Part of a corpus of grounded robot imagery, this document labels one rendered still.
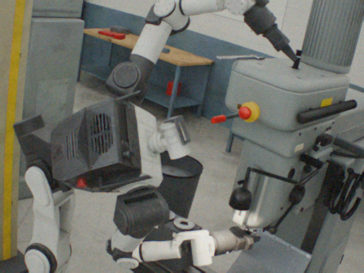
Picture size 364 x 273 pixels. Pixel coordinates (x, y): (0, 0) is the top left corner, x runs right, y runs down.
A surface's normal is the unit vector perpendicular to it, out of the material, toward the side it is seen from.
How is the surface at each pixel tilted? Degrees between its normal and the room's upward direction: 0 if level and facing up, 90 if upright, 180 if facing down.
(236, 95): 90
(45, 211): 90
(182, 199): 94
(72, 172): 74
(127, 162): 58
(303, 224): 90
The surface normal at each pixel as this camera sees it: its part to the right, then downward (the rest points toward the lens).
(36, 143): -0.32, 0.29
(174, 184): 0.05, 0.43
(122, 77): -0.13, -0.17
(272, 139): -0.65, 0.16
